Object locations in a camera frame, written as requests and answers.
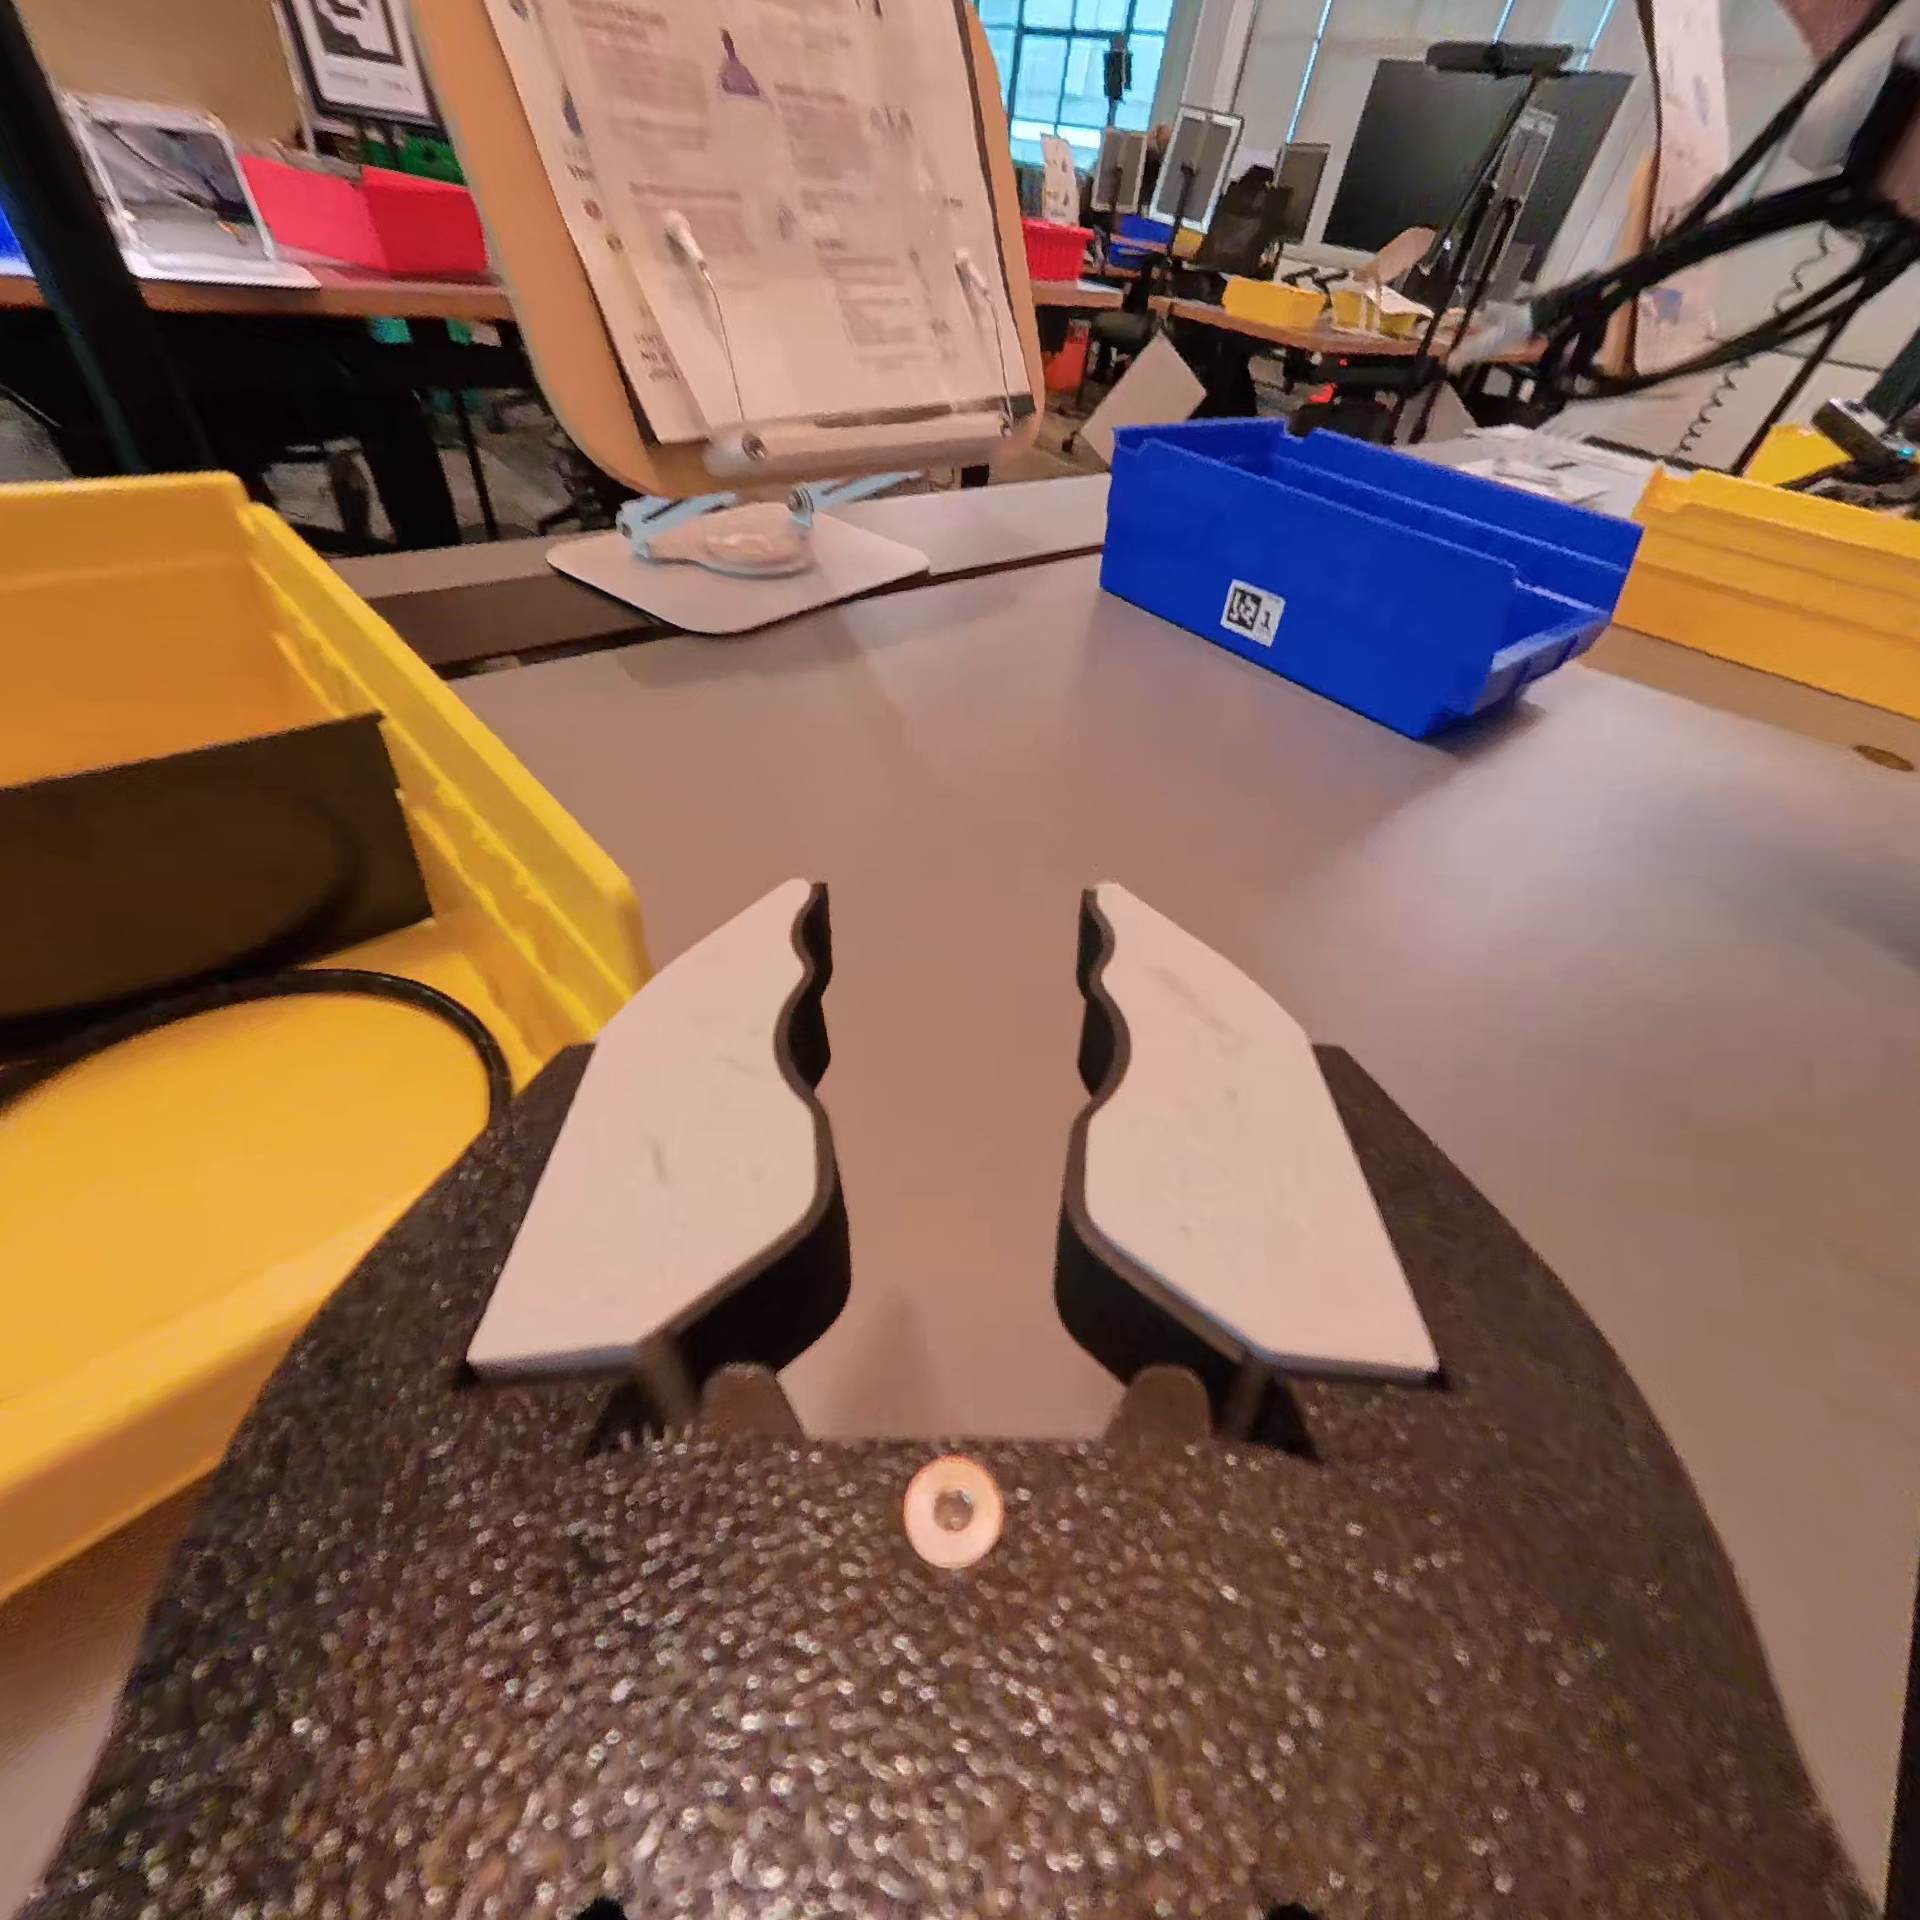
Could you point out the loose white papers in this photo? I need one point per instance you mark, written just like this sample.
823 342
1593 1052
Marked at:
1555 466

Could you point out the small yellow bin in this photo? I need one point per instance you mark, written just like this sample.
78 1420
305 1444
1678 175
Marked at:
1269 301

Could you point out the blue plastic bin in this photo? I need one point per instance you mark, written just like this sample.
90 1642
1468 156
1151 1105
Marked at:
1347 597

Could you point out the black metal pole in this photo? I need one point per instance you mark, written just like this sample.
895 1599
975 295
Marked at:
83 223

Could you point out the clear acrylic picture stand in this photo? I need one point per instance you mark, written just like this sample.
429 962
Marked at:
169 177

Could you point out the light blue clip holder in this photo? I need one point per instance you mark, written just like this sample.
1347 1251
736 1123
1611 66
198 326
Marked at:
660 527

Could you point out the black computer monitor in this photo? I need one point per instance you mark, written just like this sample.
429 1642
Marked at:
1425 156

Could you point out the printed paper sheet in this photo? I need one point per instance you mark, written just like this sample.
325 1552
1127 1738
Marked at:
810 194

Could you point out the printed tag board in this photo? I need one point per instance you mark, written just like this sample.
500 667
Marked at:
360 58

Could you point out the red plastic bin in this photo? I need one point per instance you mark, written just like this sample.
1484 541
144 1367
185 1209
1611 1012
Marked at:
312 211
429 223

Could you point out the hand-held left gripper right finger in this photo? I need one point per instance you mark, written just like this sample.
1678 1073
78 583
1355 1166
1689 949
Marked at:
1232 1183

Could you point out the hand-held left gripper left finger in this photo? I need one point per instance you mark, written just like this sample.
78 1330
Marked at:
679 1174

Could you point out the small red bin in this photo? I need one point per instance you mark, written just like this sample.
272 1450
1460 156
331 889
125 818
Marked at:
1062 251

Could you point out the wooden document stand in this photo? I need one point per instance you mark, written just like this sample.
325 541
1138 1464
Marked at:
557 301

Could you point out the large yellow plastic bin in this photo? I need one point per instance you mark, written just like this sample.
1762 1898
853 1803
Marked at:
226 1230

